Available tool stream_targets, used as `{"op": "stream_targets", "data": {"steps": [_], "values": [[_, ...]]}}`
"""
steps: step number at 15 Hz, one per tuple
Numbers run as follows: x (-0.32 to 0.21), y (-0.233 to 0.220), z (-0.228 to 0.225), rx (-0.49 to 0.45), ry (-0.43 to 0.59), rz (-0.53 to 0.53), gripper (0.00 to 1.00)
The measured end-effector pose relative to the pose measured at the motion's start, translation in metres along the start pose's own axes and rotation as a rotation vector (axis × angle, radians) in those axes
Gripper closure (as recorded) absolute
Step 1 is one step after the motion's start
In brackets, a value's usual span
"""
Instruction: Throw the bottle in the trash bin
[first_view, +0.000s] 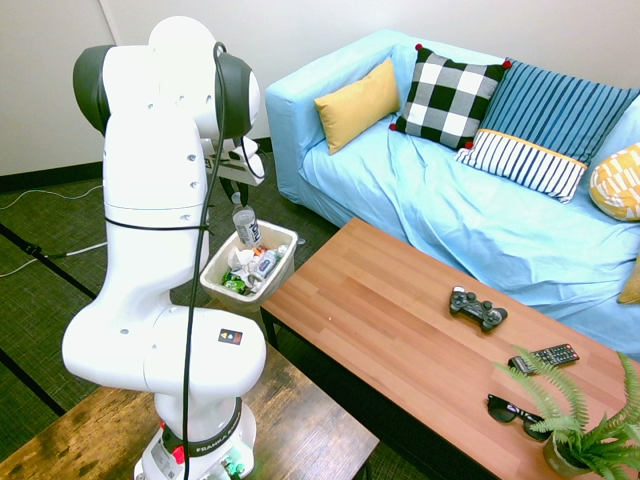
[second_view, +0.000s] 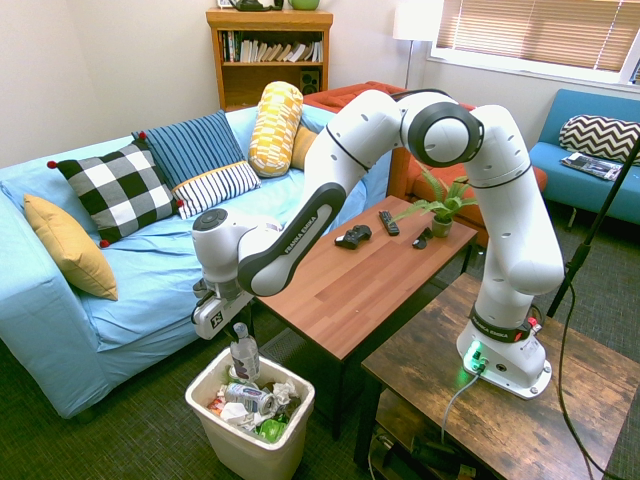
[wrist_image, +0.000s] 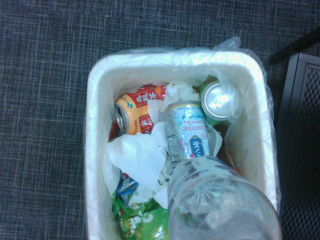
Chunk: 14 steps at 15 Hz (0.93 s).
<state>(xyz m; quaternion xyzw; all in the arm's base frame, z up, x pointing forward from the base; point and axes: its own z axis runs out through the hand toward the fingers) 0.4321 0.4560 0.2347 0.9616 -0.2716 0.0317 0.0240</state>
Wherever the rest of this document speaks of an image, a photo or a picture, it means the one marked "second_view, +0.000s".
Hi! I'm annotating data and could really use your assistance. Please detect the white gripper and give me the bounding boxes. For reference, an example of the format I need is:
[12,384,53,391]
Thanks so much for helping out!
[191,293,256,342]

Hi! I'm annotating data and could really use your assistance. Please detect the clear plastic bottle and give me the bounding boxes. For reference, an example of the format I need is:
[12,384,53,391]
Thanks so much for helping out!
[229,322,261,384]

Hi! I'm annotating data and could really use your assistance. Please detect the white plastic trash bin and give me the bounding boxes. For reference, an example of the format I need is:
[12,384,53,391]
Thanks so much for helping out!
[184,345,316,480]

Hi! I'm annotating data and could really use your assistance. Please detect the dark floor vent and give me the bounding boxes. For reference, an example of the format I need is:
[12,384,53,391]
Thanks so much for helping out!
[258,328,311,369]

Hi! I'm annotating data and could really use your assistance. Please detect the light blue sofa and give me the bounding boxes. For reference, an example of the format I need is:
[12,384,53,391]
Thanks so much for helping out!
[0,104,396,420]

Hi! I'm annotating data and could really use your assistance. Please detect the crushed white blue can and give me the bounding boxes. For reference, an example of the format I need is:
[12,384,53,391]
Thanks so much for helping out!
[223,382,277,415]

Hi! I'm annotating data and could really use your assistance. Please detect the crumpled white tissue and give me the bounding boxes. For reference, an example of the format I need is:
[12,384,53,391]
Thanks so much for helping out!
[219,402,259,426]

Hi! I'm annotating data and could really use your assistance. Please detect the crumpled white paper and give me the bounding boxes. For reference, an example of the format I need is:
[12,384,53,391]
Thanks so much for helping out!
[272,379,300,405]

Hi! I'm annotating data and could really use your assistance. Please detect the green plastic wrapper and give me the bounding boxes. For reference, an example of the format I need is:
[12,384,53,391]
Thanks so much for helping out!
[254,418,289,444]

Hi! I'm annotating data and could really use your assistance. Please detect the white navy striped pillow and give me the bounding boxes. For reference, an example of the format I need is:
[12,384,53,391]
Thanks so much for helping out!
[170,160,262,220]

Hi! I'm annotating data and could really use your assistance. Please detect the reddish wood coffee table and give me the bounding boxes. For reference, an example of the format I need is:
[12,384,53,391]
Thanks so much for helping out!
[240,194,480,441]

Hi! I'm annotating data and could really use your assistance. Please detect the mustard yellow pillow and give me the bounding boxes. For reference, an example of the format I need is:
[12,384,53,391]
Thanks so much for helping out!
[23,193,120,302]

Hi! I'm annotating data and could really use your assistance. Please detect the black white checkered pillow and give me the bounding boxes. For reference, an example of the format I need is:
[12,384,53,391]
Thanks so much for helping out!
[47,139,186,250]

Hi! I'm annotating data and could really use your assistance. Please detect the black game controller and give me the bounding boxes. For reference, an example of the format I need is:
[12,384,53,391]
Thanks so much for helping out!
[333,224,374,250]

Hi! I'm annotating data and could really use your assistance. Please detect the blue striped pillow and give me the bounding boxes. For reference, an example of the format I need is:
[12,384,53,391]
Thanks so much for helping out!
[131,109,246,190]

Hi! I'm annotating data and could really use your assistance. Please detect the orange striped pillow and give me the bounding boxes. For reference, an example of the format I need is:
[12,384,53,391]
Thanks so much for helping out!
[290,125,320,171]

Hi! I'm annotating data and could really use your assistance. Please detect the yellow patterned bolster pillow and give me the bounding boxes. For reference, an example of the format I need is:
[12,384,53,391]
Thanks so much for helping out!
[248,81,305,179]

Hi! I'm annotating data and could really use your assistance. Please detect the black remote control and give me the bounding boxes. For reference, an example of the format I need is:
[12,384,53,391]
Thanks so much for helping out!
[378,210,402,236]

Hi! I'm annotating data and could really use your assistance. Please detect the rustic dark wood table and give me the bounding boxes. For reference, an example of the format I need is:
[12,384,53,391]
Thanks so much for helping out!
[353,272,640,480]

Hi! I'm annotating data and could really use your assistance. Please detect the orange ottoman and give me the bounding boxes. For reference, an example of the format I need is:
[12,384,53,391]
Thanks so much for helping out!
[407,160,549,246]

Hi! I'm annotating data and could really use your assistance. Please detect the wooden bookshelf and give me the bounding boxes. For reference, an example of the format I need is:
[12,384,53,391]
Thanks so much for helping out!
[205,7,335,112]

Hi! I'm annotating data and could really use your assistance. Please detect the orange armchair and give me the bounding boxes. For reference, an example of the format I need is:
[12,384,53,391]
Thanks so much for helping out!
[302,81,476,201]

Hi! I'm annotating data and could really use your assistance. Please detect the potted green fern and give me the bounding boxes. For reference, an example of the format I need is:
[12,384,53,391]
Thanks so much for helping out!
[389,164,484,239]

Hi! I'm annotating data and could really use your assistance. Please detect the black power equipment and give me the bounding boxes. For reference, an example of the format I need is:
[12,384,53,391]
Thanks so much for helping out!
[382,434,479,480]

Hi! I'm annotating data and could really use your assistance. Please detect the row of books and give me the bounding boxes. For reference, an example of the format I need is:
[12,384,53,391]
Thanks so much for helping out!
[221,30,324,64]

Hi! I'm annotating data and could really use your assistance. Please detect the white floor lamp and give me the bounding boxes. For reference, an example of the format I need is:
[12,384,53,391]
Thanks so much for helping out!
[392,0,446,91]

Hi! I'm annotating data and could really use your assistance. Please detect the blue bench sofa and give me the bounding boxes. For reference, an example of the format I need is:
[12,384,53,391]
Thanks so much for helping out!
[528,88,640,226]

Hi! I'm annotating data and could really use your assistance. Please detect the magazine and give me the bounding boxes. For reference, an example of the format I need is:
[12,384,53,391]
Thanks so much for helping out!
[559,153,624,182]

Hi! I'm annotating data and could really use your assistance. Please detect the black white chevron pillow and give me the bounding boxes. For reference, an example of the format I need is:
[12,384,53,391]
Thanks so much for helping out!
[558,114,640,165]

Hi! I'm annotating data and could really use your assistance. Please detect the wooden window blinds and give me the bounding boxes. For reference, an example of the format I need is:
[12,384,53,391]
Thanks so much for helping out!
[435,0,640,74]

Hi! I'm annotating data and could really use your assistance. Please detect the grey cable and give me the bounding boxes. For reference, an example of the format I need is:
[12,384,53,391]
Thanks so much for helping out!
[440,369,484,446]

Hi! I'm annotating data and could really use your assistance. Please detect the black cable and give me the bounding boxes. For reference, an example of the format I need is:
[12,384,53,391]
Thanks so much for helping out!
[556,279,610,479]

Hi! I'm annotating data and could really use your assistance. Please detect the black camera stand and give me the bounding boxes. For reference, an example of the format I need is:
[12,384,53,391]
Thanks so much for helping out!
[547,134,640,319]

